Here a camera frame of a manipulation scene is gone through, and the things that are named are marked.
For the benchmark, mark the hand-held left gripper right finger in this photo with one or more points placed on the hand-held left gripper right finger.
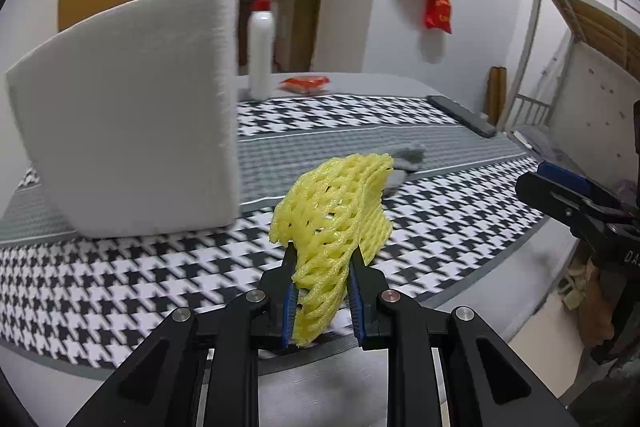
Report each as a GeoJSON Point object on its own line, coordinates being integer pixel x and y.
{"type": "Point", "coordinates": [356, 307]}

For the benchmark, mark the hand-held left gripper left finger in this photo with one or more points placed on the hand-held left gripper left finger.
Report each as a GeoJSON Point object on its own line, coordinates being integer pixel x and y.
{"type": "Point", "coordinates": [287, 307]}

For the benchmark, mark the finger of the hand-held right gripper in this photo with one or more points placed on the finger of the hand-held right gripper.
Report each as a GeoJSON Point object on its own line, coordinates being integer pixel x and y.
{"type": "Point", "coordinates": [562, 177]}
{"type": "Point", "coordinates": [555, 202]}

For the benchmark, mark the yellow foam net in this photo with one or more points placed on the yellow foam net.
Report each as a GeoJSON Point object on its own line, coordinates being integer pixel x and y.
{"type": "Point", "coordinates": [335, 217]}

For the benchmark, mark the white foam box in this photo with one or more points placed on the white foam box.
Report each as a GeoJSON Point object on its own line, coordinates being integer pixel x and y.
{"type": "Point", "coordinates": [125, 107]}

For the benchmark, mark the person's right hand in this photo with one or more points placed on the person's right hand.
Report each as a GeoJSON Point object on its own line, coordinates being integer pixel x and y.
{"type": "Point", "coordinates": [595, 302]}

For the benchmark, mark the brown wooden board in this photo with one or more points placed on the brown wooden board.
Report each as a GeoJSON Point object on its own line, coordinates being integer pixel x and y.
{"type": "Point", "coordinates": [496, 97]}

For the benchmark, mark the dark remote control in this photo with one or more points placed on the dark remote control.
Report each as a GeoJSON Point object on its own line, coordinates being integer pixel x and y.
{"type": "Point", "coordinates": [460, 114]}

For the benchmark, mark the grey cloth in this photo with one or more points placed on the grey cloth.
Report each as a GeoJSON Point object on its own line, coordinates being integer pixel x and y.
{"type": "Point", "coordinates": [407, 157]}

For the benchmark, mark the metal bunk bed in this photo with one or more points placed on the metal bunk bed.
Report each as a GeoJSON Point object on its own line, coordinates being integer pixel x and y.
{"type": "Point", "coordinates": [600, 22]}

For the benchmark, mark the red snack packet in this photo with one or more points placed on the red snack packet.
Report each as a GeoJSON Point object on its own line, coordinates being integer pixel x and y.
{"type": "Point", "coordinates": [305, 84]}

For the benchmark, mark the white pump bottle red cap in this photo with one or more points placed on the white pump bottle red cap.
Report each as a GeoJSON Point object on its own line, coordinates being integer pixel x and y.
{"type": "Point", "coordinates": [261, 52]}

